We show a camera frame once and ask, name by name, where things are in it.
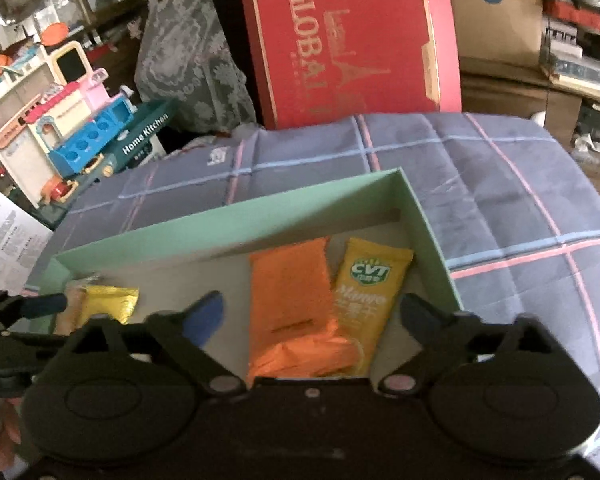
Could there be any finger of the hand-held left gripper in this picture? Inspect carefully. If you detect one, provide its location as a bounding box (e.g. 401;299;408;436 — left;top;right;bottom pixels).
0;290;70;333

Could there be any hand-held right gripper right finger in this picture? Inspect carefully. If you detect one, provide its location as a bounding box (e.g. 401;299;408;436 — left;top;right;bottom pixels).
374;293;552;397

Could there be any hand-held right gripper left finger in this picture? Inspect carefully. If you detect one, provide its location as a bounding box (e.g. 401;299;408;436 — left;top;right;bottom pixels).
70;290;247;399

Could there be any clear pastry packet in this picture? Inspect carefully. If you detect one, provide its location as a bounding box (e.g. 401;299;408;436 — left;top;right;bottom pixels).
55;282;89;337

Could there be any mint green cardboard box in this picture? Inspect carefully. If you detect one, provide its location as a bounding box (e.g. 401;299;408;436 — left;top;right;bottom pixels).
22;169;466;379

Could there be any orange snack packet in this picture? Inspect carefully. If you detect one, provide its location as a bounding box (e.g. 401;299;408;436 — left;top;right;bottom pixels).
246;237;367;379

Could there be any person's left hand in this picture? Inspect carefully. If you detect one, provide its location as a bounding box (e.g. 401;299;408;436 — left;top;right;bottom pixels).
0;394;26;480

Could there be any yellow dried fruit packet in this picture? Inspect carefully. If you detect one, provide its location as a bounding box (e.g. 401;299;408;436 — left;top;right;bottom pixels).
332;237;415;376

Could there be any gold foil snack packet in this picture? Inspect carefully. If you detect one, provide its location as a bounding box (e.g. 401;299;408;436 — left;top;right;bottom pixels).
80;285;141;327

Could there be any white printed instruction sheet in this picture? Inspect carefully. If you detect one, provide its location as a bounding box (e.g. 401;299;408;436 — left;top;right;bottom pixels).
0;177;56;297

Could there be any plaid grey blanket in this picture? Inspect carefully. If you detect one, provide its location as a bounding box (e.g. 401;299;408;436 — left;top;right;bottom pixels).
10;110;600;480

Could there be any blue toy rack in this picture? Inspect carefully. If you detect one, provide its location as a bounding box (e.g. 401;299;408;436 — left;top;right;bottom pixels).
47;100;137;177

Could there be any cream toy kitchen set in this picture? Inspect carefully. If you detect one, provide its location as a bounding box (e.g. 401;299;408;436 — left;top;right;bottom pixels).
0;42;133;207

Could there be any teal toy kitchen box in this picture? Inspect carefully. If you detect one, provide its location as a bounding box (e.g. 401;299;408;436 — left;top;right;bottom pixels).
65;99;179;186

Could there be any low brown cardboard box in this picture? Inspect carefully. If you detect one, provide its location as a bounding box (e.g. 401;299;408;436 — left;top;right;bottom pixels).
459;57;584;136

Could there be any grey lace cloth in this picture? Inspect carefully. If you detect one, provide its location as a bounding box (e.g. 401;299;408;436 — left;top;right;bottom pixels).
134;0;259;134

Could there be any large red gift box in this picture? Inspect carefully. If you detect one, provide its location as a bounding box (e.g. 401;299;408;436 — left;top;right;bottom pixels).
237;0;464;131

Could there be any stack of books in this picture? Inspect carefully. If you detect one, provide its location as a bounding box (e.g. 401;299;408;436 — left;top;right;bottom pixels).
544;15;600;105

